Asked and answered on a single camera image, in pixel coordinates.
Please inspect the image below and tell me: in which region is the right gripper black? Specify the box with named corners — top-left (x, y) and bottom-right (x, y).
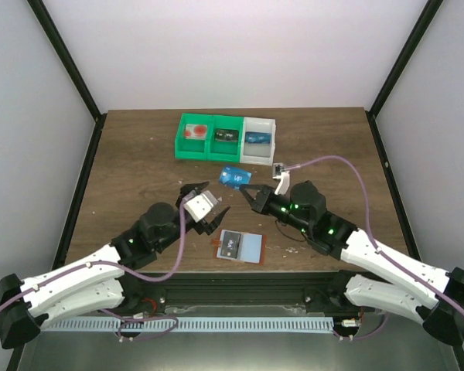
top-left (241, 185), bottom-right (312, 234)

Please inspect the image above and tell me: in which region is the blue credit card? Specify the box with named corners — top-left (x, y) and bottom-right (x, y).
top-left (218, 165), bottom-right (251, 190)
top-left (244, 131), bottom-right (271, 145)

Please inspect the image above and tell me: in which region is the black vip credit card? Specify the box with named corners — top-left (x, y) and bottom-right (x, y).
top-left (217, 230), bottom-right (242, 259)

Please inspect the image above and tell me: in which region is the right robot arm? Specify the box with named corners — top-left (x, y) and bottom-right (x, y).
top-left (240, 181), bottom-right (464, 346)

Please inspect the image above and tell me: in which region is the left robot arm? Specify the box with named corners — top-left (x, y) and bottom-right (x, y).
top-left (0, 182), bottom-right (229, 349)

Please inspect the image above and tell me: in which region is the red white card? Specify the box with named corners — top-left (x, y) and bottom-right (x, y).
top-left (184, 124), bottom-right (208, 141)

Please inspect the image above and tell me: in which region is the white bin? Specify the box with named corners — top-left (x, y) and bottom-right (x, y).
top-left (240, 117), bottom-right (276, 166)

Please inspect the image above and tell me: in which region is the green double bin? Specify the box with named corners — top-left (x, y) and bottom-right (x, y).
top-left (174, 113), bottom-right (244, 163)

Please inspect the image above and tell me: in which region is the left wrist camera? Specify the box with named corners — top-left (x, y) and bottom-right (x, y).
top-left (183, 190), bottom-right (218, 222)

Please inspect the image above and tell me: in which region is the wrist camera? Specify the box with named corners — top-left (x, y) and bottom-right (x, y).
top-left (272, 163), bottom-right (290, 195)
top-left (183, 190), bottom-right (218, 222)

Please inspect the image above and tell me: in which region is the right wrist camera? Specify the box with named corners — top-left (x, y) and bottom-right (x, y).
top-left (272, 163), bottom-right (290, 195)

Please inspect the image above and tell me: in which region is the black aluminium frame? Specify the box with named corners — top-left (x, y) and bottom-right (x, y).
top-left (5, 0), bottom-right (464, 371)

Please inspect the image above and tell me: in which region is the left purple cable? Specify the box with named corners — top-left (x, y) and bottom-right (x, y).
top-left (0, 199), bottom-right (189, 343)

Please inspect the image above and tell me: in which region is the purple cable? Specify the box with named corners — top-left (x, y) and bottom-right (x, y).
top-left (0, 199), bottom-right (189, 343)
top-left (284, 155), bottom-right (464, 341)

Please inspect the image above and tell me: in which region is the light blue slotted cable duct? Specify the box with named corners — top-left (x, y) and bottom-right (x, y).
top-left (46, 316), bottom-right (334, 334)

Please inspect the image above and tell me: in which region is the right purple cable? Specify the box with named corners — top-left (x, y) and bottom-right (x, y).
top-left (284, 155), bottom-right (464, 341)

